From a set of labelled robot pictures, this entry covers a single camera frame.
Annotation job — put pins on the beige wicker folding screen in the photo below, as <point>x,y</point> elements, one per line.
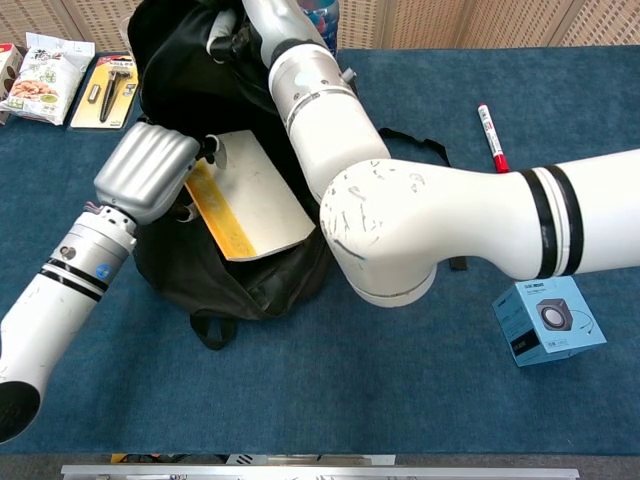
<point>450,22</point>

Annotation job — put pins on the aluminium profile rail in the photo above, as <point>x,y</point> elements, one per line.
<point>320,472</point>

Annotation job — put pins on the yellow razor blister pack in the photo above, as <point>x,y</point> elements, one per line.
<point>107,90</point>

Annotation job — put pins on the brown red white carton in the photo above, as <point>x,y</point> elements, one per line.
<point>7,70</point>

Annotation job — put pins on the black fabric backpack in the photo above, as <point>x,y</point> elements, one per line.
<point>200,280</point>

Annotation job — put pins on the red white marker pen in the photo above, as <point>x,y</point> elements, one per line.
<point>492,140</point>

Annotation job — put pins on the white snack bag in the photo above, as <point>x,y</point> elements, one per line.
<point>42,85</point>

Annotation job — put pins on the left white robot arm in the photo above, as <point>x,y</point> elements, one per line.
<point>50,315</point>

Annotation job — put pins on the light blue speaker box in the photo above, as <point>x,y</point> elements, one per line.
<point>545,325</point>

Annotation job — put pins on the blue drink bottle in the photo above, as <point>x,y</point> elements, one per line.
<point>327,20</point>

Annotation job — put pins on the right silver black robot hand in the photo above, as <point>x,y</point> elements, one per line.
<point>280,22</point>

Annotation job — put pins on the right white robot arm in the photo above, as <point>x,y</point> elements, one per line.
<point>390,225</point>

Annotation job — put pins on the white and yellow envelope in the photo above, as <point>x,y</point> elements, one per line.
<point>255,200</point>

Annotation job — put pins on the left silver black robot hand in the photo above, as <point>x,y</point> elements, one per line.
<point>145,170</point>

